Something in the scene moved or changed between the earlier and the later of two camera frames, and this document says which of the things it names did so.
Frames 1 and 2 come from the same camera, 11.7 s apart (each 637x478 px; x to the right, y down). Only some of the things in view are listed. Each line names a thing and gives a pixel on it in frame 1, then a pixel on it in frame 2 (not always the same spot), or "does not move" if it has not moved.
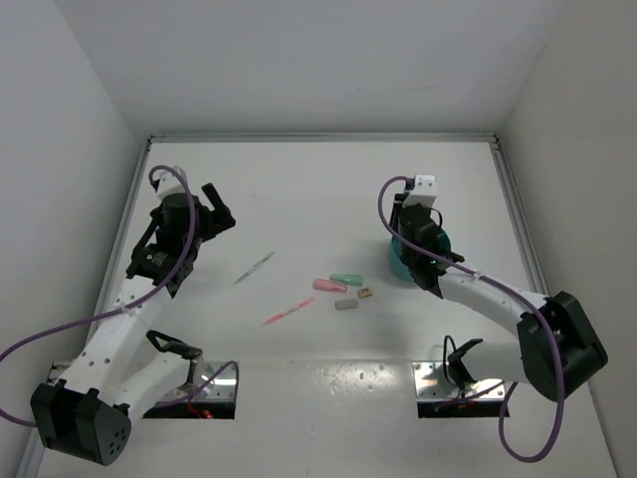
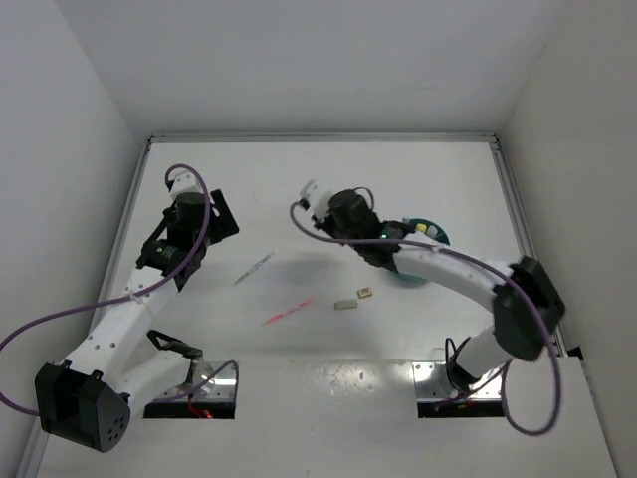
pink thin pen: [279, 316] does not move
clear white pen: [253, 268] does not move
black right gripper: [400, 198] -> [325, 223]
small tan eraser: [364, 293] does not move
